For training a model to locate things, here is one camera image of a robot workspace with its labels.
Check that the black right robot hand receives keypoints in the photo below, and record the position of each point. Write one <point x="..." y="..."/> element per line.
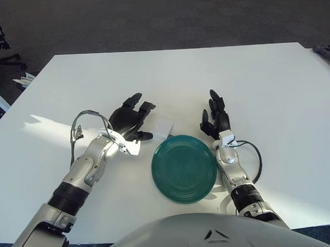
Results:
<point x="222" y="121"/>

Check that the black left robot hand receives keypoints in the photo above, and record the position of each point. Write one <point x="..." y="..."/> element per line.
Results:
<point x="123" y="119"/>

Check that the white charger block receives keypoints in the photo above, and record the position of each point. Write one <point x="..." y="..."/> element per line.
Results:
<point x="163" y="126"/>

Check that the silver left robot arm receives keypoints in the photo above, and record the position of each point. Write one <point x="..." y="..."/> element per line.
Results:
<point x="82" y="165"/>

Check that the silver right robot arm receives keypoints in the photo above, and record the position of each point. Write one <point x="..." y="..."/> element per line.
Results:
<point x="228" y="157"/>

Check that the green round plate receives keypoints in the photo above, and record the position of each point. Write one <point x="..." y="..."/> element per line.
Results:
<point x="183" y="169"/>

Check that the white papers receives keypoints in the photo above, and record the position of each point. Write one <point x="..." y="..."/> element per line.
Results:
<point x="26" y="78"/>

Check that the grey robot torso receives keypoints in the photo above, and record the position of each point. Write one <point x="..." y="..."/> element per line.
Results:
<point x="186" y="237"/>

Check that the dark grey power strip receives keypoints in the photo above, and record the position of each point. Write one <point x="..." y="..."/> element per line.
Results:
<point x="329" y="56"/>

